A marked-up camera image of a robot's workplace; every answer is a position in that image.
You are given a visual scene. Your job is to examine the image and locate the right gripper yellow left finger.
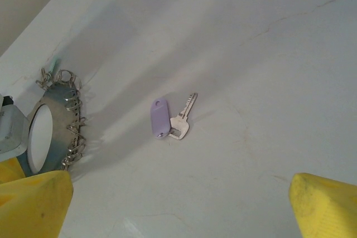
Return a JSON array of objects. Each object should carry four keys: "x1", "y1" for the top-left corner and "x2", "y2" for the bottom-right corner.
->
[{"x1": 0, "y1": 170, "x2": 74, "y2": 238}]

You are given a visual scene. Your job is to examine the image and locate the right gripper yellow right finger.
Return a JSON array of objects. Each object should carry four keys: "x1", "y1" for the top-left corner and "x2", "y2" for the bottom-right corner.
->
[{"x1": 290, "y1": 172, "x2": 357, "y2": 238}]

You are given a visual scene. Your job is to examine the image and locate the silver key with purple tag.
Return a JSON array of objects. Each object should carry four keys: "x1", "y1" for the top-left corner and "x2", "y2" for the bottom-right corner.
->
[{"x1": 149, "y1": 92, "x2": 199, "y2": 140}]

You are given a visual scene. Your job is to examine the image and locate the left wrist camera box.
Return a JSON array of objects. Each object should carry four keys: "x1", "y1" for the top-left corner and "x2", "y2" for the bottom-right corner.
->
[{"x1": 0, "y1": 95, "x2": 30, "y2": 158}]

